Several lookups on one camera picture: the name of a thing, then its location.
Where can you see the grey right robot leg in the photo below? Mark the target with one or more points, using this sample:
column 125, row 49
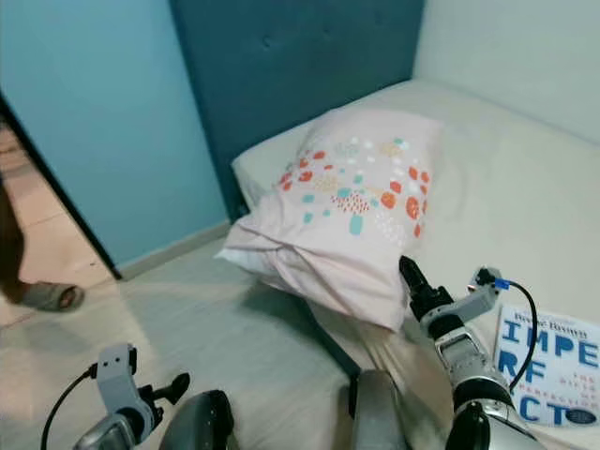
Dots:
column 380, row 412

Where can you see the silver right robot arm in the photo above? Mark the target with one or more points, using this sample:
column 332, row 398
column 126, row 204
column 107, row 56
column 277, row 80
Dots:
column 478, row 375

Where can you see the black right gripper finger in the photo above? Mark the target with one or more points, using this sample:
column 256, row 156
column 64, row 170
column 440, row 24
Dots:
column 413, row 274

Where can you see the person's leg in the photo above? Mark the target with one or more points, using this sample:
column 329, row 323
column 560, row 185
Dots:
column 11, row 244

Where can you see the cream sheeted mattress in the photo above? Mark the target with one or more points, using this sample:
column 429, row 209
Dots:
column 506, row 178

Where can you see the pink dotted pillow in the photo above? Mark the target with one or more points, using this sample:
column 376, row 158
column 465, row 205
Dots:
column 347, row 234

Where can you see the white book blue letters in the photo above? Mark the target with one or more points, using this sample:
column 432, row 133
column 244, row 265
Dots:
column 553, row 366

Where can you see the teal padded headboard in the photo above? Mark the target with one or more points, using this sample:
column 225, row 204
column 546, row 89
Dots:
column 291, row 66

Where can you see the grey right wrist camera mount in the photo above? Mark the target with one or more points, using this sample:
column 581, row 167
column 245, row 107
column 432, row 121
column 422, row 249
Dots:
column 483, row 295

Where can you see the beige baseboard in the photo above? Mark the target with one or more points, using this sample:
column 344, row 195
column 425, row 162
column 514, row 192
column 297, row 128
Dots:
column 173, row 248

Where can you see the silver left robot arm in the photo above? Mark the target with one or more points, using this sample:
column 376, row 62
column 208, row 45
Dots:
column 112, row 436

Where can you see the black door frame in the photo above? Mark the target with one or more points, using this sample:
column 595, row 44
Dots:
column 66, row 195

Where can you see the black left robot leg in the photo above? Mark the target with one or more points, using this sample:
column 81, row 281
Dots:
column 197, row 422

